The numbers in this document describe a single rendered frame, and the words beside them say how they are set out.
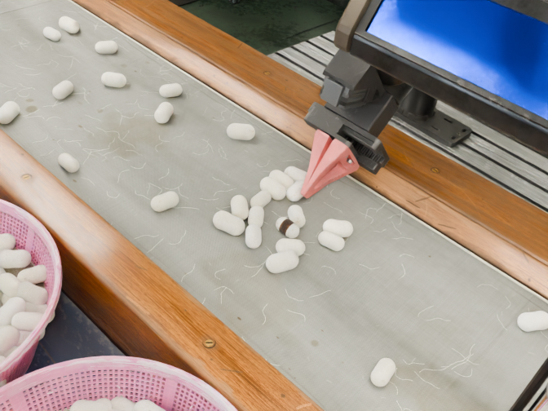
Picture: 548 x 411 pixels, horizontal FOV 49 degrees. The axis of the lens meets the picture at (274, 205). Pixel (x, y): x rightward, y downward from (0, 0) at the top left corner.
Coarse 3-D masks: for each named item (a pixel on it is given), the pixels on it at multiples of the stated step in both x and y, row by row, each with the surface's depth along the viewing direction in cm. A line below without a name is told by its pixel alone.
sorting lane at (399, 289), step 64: (0, 0) 105; (64, 0) 108; (0, 64) 90; (64, 64) 92; (128, 64) 94; (0, 128) 79; (64, 128) 80; (128, 128) 82; (192, 128) 84; (256, 128) 86; (128, 192) 72; (192, 192) 74; (256, 192) 75; (320, 192) 77; (192, 256) 66; (256, 256) 67; (320, 256) 68; (384, 256) 70; (448, 256) 71; (256, 320) 61; (320, 320) 62; (384, 320) 63; (448, 320) 64; (512, 320) 65; (320, 384) 56; (448, 384) 58; (512, 384) 59
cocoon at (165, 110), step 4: (160, 104) 84; (164, 104) 84; (168, 104) 84; (160, 108) 83; (164, 108) 83; (168, 108) 83; (172, 108) 84; (156, 112) 83; (160, 112) 82; (164, 112) 82; (168, 112) 83; (172, 112) 84; (156, 116) 82; (160, 116) 82; (164, 116) 82; (168, 116) 83; (156, 120) 83; (160, 120) 83; (164, 120) 83; (168, 120) 83
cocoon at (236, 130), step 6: (228, 126) 82; (234, 126) 82; (240, 126) 82; (246, 126) 82; (252, 126) 82; (228, 132) 82; (234, 132) 82; (240, 132) 82; (246, 132) 82; (252, 132) 82; (234, 138) 82; (240, 138) 82; (246, 138) 82
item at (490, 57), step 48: (384, 0) 38; (432, 0) 37; (480, 0) 35; (528, 0) 34; (384, 48) 38; (432, 48) 37; (480, 48) 35; (528, 48) 34; (432, 96) 37; (480, 96) 35; (528, 96) 34; (528, 144) 34
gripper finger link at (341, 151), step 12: (312, 108) 73; (312, 120) 73; (324, 120) 72; (336, 120) 71; (336, 132) 71; (336, 144) 71; (348, 144) 70; (324, 156) 71; (336, 156) 71; (348, 156) 73; (324, 168) 71; (336, 168) 75; (348, 168) 74; (312, 180) 72; (324, 180) 74; (312, 192) 74
